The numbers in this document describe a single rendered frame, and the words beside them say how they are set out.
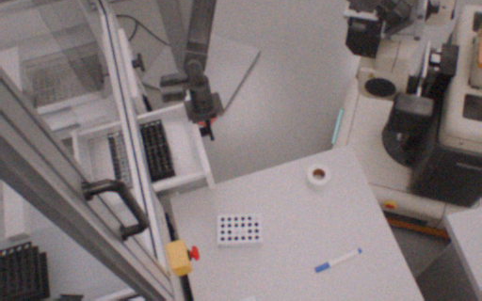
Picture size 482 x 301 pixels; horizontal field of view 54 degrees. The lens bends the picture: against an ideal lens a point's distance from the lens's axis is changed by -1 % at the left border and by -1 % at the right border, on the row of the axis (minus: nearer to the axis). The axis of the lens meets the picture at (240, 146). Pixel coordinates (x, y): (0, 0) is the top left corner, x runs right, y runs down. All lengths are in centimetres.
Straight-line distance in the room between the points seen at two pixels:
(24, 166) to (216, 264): 94
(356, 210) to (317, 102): 118
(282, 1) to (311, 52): 42
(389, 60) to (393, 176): 61
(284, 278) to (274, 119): 125
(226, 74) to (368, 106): 81
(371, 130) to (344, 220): 79
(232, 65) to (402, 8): 152
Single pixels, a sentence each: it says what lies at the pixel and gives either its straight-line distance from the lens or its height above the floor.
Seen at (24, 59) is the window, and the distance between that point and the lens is 64.
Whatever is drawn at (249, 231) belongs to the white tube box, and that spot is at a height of 78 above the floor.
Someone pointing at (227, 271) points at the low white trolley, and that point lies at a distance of 137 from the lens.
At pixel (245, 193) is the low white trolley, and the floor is 76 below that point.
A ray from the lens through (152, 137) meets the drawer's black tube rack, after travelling 141.
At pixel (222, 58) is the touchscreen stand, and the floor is 4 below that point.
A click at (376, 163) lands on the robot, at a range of 206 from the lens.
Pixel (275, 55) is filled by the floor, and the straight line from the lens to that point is 271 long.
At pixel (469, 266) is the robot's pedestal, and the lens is 146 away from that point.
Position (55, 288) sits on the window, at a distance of 90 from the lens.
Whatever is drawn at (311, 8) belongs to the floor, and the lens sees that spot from 294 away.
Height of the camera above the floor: 208
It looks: 61 degrees down
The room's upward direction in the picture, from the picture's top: 9 degrees counter-clockwise
